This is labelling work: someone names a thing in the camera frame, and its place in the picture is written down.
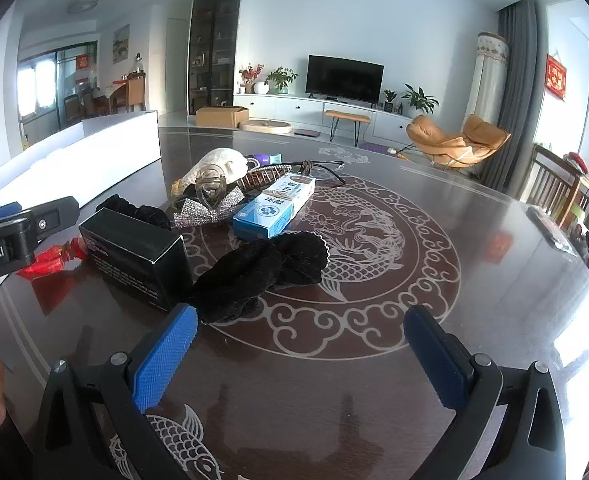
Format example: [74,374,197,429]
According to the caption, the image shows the black printed cardboard box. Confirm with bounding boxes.
[78,207,192,313]

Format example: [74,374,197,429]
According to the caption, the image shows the clear hair claw clip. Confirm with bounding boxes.
[194,167,230,208]

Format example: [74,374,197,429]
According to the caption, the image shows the orange lounge chair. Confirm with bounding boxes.
[405,114,511,171]

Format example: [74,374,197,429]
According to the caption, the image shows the red flowers in white vase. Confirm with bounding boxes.
[238,62,268,95]

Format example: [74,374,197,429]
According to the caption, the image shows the framed wall painting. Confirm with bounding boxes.
[112,24,131,63]

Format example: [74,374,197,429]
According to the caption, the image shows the large brown hair claw clip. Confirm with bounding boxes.
[239,162,295,193]

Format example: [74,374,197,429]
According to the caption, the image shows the red plastic wrapper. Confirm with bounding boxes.
[17,237,88,278]

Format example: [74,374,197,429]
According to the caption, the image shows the large leafy potted plant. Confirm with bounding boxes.
[401,84,440,117]

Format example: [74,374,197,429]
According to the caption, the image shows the covered standing air conditioner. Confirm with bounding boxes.
[463,32,510,133]

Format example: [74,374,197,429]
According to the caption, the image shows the cream knitted cloth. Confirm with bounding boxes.
[172,147,249,196]

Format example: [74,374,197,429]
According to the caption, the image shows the white television cabinet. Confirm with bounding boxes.
[233,92,420,143]

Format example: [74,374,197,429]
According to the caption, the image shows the round beige pet bed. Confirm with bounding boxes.
[238,119,293,135]

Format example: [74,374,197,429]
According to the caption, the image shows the blue and white carton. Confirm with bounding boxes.
[232,172,317,241]

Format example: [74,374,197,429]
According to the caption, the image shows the black velvet knotted headband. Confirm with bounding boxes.
[190,232,329,323]

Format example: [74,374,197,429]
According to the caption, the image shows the red wall hanging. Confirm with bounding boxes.
[546,52,568,101]

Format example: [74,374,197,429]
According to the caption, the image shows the dark glass display cabinet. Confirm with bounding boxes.
[188,0,245,116]

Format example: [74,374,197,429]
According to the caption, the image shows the black velvet scrunchie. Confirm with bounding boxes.
[94,193,172,232]

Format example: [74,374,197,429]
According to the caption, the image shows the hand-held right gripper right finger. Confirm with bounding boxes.
[405,305,575,480]

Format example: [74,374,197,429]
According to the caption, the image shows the rhinestone bow hair clip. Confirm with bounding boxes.
[173,197,248,228]

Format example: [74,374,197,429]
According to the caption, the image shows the black flat television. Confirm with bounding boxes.
[307,54,385,103]

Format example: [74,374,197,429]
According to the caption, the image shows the wooden bench with metal legs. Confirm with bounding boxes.
[325,109,372,142]

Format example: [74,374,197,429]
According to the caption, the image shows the grey curtain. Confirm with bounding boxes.
[485,0,550,196]

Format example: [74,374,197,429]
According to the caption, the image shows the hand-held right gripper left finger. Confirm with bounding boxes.
[32,304,198,480]

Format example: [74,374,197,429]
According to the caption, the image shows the dark patterned wooden desktop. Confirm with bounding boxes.
[0,125,589,480]

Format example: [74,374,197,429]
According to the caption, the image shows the green potted plant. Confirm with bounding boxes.
[266,66,298,95]

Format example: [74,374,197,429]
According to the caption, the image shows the wooden slatted chair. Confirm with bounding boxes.
[525,144,583,228]

